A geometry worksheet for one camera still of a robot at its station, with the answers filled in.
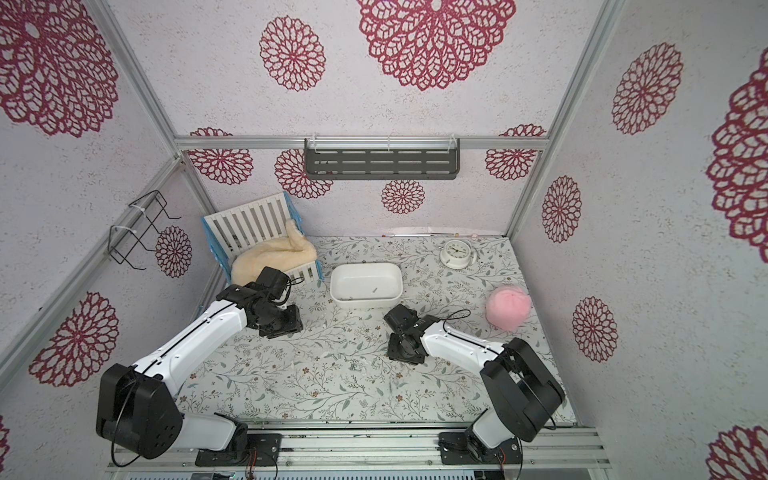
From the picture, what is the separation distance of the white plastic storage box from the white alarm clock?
7.0 inches

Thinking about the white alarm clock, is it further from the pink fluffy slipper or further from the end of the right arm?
the end of the right arm

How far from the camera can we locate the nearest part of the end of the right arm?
0.64 meters

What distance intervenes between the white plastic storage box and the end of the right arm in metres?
0.23

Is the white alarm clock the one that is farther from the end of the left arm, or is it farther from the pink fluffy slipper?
the end of the left arm

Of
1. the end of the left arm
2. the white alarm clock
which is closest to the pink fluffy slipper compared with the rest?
the white alarm clock

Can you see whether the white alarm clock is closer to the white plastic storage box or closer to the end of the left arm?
the white plastic storage box

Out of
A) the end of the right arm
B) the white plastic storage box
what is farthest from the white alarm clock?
the end of the right arm

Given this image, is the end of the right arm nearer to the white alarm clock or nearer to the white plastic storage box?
the white plastic storage box

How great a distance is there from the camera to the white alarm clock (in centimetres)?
112

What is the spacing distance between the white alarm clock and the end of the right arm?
44 cm

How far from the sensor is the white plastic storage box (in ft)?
3.33
